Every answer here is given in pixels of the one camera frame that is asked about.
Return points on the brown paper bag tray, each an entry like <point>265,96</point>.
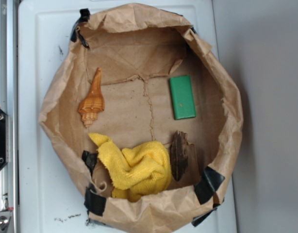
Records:
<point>139,48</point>

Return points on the dark brown wood chip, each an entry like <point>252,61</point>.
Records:
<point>180,151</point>

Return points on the aluminium frame rail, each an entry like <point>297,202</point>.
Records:
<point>9,216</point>

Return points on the yellow microfiber cloth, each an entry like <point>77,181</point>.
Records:
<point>137,172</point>

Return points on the orange spiral seashell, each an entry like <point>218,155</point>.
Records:
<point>93,103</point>

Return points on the green rectangular block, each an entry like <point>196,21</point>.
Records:
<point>182,97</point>

